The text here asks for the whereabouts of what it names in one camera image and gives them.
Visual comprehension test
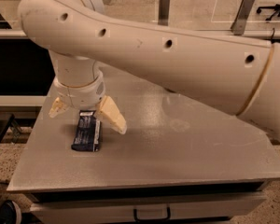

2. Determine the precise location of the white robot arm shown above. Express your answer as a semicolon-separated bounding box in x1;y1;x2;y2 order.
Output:
18;0;280;141

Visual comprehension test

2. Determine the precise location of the middle metal railing bracket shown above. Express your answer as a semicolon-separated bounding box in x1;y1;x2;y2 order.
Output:
158;0;170;26

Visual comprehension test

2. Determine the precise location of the black white round object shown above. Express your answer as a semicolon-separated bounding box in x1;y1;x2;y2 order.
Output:
0;200;21;224

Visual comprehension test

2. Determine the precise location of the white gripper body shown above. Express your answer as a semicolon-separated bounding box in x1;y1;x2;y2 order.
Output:
53;71;105;110

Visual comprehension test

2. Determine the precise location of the blue rxbar blueberry wrapper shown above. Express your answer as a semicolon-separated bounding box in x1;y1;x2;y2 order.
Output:
71;110;101;152

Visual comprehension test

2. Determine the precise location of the white drawer with black handle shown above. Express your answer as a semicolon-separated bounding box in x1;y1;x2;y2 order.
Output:
31;191;266;224

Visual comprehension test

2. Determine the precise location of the metal railing bracket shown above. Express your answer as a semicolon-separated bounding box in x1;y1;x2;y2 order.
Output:
158;0;170;26
231;0;255;35

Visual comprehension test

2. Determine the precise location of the right metal railing bracket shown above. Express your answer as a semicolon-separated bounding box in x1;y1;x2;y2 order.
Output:
231;0;255;35

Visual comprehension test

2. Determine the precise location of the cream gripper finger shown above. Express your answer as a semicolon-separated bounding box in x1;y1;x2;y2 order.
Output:
49;97;69;118
94;95;127;134

